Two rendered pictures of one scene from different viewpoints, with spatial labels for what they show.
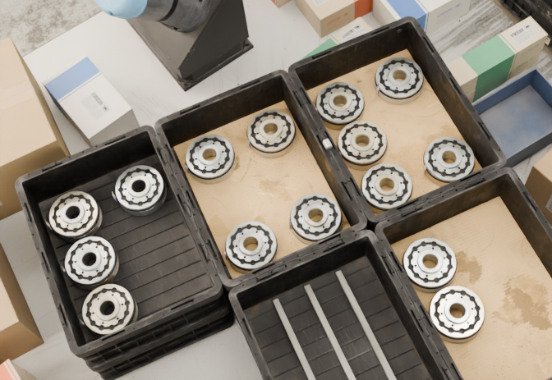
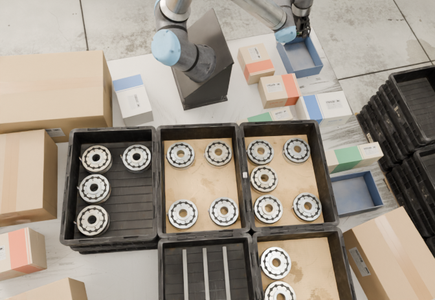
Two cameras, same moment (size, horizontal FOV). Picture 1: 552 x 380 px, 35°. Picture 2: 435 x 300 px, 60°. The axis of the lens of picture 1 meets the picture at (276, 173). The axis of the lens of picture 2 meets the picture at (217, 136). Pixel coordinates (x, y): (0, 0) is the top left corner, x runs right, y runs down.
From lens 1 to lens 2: 47 cm
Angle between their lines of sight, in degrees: 1
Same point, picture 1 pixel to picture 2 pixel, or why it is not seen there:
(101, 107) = (136, 103)
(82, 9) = not seen: hidden behind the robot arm
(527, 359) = not seen: outside the picture
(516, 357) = not seen: outside the picture
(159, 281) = (127, 213)
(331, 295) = (215, 258)
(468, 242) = (300, 257)
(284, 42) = (244, 103)
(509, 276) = (316, 286)
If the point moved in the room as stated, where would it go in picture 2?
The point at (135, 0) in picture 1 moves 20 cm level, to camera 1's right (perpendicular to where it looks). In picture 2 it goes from (171, 57) to (226, 68)
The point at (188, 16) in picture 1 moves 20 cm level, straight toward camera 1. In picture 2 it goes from (198, 74) to (193, 120)
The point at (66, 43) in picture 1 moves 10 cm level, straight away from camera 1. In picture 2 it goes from (134, 62) to (133, 45)
